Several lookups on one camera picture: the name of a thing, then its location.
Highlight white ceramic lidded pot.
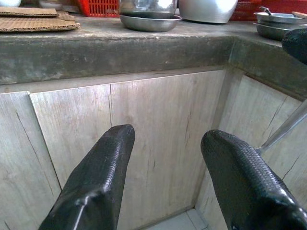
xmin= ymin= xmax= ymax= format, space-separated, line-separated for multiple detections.
xmin=0 ymin=0 xmax=22 ymax=8

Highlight deep steel bowl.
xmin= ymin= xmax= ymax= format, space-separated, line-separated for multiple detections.
xmin=119 ymin=0 xmax=179 ymax=20

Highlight red plastic basket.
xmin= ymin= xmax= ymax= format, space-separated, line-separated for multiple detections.
xmin=76 ymin=0 xmax=121 ymax=18

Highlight steel utensil handle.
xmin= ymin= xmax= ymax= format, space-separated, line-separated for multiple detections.
xmin=255 ymin=98 xmax=307 ymax=155

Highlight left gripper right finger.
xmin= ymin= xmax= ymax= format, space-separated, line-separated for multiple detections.
xmin=201 ymin=129 xmax=307 ymax=230

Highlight shallow steel plate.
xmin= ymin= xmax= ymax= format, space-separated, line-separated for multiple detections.
xmin=253 ymin=11 xmax=303 ymax=25
xmin=253 ymin=22 xmax=297 ymax=42

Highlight steel dish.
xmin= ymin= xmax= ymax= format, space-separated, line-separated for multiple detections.
xmin=119 ymin=13 xmax=183 ymax=33

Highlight wooden chopsticks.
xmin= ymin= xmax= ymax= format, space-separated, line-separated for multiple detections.
xmin=291 ymin=11 xmax=307 ymax=20

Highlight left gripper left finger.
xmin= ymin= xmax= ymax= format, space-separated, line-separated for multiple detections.
xmin=38 ymin=124 xmax=136 ymax=230

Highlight red plastic basin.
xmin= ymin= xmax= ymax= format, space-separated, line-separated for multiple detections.
xmin=229 ymin=0 xmax=307 ymax=22

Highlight large aluminium pot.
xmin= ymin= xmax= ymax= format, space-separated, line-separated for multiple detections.
xmin=177 ymin=0 xmax=239 ymax=24

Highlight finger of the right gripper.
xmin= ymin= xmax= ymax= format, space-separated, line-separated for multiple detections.
xmin=282 ymin=28 xmax=307 ymax=65

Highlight large corrugated cardboard piece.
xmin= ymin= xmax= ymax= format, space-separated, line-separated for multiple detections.
xmin=0 ymin=11 xmax=81 ymax=33

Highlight steel spoon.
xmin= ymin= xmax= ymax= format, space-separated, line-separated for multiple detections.
xmin=258 ymin=6 xmax=273 ymax=16

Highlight small corrugated cardboard piece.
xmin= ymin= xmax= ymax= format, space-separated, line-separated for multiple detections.
xmin=0 ymin=6 xmax=59 ymax=18

